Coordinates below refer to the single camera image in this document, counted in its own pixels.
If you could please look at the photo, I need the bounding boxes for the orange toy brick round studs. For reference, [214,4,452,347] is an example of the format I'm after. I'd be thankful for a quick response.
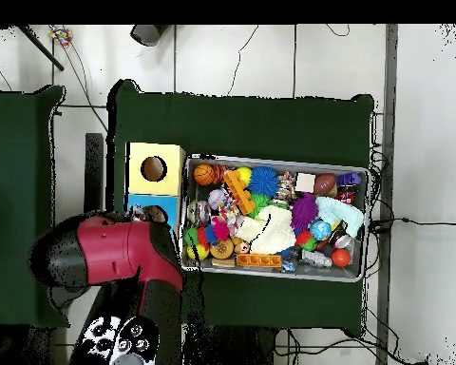
[223,169,257,217]

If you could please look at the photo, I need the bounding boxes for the long orange toy brick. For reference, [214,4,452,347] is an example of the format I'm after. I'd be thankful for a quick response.
[235,254,284,271]

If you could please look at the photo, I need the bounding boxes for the wooden box three holes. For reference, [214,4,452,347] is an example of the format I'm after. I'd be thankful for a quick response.
[124,142,187,229]

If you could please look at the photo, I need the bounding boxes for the clear shallow mesh bin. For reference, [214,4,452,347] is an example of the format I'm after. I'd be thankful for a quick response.
[179,154,370,282]

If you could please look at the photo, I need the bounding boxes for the yellow ball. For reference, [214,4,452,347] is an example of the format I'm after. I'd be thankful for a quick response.
[237,166,254,187]

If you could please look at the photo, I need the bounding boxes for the small orange basketball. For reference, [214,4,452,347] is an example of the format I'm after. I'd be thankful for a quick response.
[193,163,218,186]

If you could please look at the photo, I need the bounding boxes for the blue spiky ball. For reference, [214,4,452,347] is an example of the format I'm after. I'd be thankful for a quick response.
[249,166,281,198]

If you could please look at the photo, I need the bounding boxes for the cream knitted cloth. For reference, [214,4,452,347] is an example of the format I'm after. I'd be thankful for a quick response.
[235,204,297,256]

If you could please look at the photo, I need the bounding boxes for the purple spiky ball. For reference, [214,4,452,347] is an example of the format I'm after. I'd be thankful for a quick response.
[292,193,320,236]

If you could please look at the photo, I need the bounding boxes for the brown toy football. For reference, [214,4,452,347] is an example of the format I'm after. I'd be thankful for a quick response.
[314,173,339,196]

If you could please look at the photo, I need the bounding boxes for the light blue cloth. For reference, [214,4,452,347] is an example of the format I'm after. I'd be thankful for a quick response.
[315,197,366,240]

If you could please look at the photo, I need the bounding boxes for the red orange ball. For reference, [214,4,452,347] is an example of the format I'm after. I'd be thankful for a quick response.
[331,248,352,269]

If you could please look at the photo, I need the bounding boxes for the black upright bar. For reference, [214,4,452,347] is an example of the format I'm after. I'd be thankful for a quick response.
[84,132,106,216]

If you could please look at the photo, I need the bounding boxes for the grey object on floor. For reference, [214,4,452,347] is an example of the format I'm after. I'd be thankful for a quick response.
[131,24,171,48]

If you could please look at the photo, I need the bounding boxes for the dark green side table cloth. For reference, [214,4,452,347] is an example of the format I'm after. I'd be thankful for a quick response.
[0,83,68,330]

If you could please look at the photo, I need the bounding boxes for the small colourful item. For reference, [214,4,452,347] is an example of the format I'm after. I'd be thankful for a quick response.
[48,26,74,48]

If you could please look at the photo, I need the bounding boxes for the black stick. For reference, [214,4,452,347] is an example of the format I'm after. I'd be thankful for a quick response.
[14,25,66,72]

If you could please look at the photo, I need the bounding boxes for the black power cable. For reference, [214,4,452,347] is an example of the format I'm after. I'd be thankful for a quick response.
[368,215,456,233]

